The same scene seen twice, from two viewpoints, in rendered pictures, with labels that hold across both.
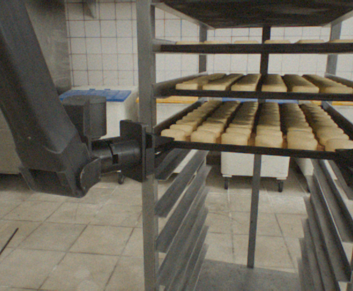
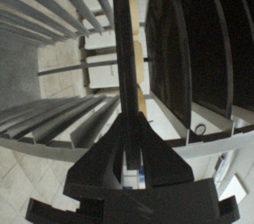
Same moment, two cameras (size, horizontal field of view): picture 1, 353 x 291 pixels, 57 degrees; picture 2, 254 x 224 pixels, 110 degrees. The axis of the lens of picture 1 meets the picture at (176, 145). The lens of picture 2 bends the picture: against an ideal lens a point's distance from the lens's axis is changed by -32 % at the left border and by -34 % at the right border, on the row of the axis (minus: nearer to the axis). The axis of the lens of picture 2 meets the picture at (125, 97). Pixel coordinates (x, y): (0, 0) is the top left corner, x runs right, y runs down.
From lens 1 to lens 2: 50 cm
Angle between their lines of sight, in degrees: 25
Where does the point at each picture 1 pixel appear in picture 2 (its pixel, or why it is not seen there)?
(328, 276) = (25, 118)
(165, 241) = not seen: outside the picture
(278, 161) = (97, 82)
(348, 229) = (49, 131)
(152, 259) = not seen: outside the picture
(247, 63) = not seen: hidden behind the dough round
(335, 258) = (30, 123)
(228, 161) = (93, 59)
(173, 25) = not seen: hidden behind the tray
